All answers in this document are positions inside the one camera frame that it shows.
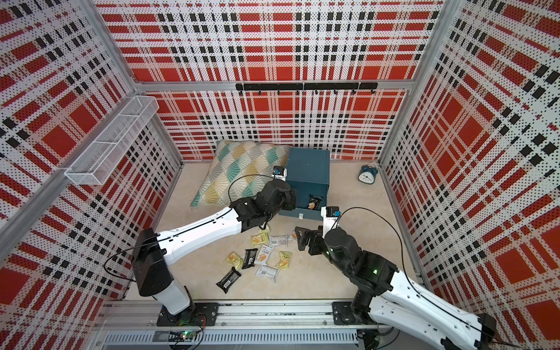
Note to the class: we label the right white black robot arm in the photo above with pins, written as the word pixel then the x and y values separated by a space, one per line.
pixel 386 295

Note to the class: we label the yellow cookie packet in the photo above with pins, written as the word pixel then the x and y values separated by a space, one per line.
pixel 235 260
pixel 262 238
pixel 284 260

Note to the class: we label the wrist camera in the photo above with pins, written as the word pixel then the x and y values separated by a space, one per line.
pixel 279 172
pixel 330 217

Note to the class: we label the black cookie packet bottom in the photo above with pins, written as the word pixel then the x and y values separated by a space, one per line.
pixel 228 280

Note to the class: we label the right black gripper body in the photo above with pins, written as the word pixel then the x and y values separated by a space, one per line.
pixel 319 246

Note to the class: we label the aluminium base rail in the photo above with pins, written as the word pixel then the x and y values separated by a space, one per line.
pixel 242 324

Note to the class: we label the white cookie packet bottom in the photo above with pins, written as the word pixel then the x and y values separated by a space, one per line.
pixel 268 272

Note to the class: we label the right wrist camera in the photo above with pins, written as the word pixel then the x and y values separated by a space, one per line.
pixel 330 217

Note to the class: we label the patterned green yellow pillow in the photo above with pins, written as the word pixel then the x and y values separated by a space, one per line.
pixel 239 169

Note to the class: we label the teal alarm clock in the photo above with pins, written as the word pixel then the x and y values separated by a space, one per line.
pixel 368 174

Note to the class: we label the black wall hook rail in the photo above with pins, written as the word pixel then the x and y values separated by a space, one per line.
pixel 261 87

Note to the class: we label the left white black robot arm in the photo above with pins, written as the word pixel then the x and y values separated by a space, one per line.
pixel 154 252

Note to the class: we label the teal three-drawer cabinet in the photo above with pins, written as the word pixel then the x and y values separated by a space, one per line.
pixel 308 173

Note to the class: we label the white cookie packet centre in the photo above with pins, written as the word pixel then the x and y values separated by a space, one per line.
pixel 278 241

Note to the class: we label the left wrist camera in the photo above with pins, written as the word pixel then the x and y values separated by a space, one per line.
pixel 279 172

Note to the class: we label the white wire mesh basket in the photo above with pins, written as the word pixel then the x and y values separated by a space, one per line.
pixel 100 158

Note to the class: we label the black cookie packet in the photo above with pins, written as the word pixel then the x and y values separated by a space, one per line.
pixel 249 258
pixel 315 202
pixel 228 280

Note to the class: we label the white cookie packet right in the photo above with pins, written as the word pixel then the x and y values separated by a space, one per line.
pixel 293 235

